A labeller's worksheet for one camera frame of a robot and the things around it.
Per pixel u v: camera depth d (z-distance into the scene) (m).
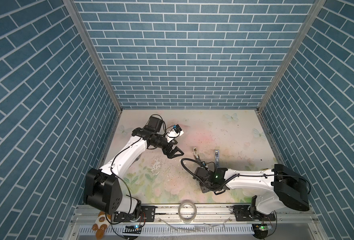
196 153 0.93
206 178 0.63
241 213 0.74
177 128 0.69
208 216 0.74
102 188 0.43
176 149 0.69
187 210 0.77
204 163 0.77
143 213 0.73
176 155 0.71
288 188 0.42
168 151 0.69
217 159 0.93
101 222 0.68
